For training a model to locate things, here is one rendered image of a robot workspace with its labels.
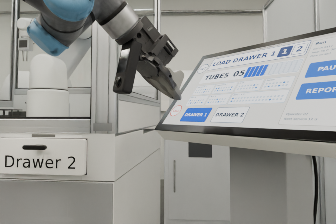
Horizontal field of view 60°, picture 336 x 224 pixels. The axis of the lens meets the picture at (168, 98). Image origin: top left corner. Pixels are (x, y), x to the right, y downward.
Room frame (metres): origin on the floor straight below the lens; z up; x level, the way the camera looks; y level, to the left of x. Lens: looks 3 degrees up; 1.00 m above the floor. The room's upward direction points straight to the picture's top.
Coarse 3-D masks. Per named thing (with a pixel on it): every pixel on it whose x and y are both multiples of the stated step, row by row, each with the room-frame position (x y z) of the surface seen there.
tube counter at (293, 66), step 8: (264, 64) 0.71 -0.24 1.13; (272, 64) 0.69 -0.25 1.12; (280, 64) 0.67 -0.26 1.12; (288, 64) 0.65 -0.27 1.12; (296, 64) 0.63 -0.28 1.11; (240, 72) 0.75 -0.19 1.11; (248, 72) 0.73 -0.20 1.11; (256, 72) 0.71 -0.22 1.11; (264, 72) 0.69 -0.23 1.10; (272, 72) 0.67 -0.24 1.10; (280, 72) 0.65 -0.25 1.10; (288, 72) 0.63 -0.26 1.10
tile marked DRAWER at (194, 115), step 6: (192, 108) 0.78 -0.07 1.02; (198, 108) 0.76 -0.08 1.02; (204, 108) 0.74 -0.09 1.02; (210, 108) 0.73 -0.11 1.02; (186, 114) 0.78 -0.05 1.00; (192, 114) 0.76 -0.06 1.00; (198, 114) 0.74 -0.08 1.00; (204, 114) 0.73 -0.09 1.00; (180, 120) 0.78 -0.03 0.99; (186, 120) 0.76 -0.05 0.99; (192, 120) 0.74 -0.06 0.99; (198, 120) 0.72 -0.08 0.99; (204, 120) 0.71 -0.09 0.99
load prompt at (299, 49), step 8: (272, 48) 0.73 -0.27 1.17; (280, 48) 0.71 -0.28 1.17; (288, 48) 0.69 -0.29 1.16; (296, 48) 0.67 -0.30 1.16; (304, 48) 0.65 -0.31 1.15; (232, 56) 0.83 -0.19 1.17; (240, 56) 0.80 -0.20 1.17; (248, 56) 0.78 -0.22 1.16; (256, 56) 0.75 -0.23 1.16; (264, 56) 0.73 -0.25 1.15; (272, 56) 0.71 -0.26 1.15; (280, 56) 0.69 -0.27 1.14; (288, 56) 0.67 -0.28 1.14; (216, 64) 0.86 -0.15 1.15; (224, 64) 0.83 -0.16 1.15; (232, 64) 0.80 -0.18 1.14; (240, 64) 0.78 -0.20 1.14
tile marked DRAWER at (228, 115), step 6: (222, 108) 0.70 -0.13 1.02; (228, 108) 0.68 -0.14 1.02; (234, 108) 0.67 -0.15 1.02; (240, 108) 0.65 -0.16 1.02; (246, 108) 0.64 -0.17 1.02; (216, 114) 0.69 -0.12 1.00; (222, 114) 0.68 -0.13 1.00; (228, 114) 0.67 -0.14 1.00; (234, 114) 0.65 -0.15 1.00; (240, 114) 0.64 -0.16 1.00; (246, 114) 0.63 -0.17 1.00; (210, 120) 0.69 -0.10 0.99; (216, 120) 0.68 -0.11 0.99; (222, 120) 0.67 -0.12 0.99; (228, 120) 0.65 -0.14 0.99; (234, 120) 0.64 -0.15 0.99; (240, 120) 0.63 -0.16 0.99
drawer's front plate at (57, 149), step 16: (0, 144) 0.93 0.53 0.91; (16, 144) 0.92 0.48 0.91; (32, 144) 0.92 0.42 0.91; (48, 144) 0.91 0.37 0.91; (64, 144) 0.90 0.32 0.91; (80, 144) 0.90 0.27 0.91; (0, 160) 0.93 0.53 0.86; (16, 160) 0.92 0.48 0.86; (32, 160) 0.92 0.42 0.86; (48, 160) 0.91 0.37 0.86; (64, 160) 0.90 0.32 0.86; (80, 160) 0.90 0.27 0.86
